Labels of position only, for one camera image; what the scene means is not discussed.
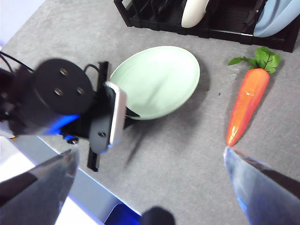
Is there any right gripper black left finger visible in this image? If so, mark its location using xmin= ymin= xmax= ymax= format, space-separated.
xmin=0 ymin=149 xmax=80 ymax=225

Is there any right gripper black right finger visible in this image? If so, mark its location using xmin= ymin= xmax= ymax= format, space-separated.
xmin=224 ymin=146 xmax=300 ymax=225

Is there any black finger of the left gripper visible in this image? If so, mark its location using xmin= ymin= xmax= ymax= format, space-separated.
xmin=125 ymin=110 xmax=143 ymax=120

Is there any green plate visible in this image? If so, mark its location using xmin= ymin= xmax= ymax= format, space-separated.
xmin=109 ymin=45 xmax=201 ymax=121

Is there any orange carrot with green leaves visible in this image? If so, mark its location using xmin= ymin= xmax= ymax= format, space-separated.
xmin=225 ymin=46 xmax=282 ymax=147

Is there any beige plate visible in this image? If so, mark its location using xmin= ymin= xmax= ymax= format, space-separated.
xmin=181 ymin=0 xmax=209 ymax=29

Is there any black plate rack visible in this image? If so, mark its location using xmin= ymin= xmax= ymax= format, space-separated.
xmin=113 ymin=0 xmax=300 ymax=53

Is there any blue plate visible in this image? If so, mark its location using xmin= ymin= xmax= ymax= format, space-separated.
xmin=253 ymin=0 xmax=300 ymax=38

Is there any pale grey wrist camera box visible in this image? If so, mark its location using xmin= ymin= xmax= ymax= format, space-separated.
xmin=105 ymin=81 xmax=128 ymax=148

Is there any black cable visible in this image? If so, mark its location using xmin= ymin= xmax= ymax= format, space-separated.
xmin=0 ymin=51 xmax=35 ymax=71
xmin=83 ymin=63 xmax=101 ymax=75

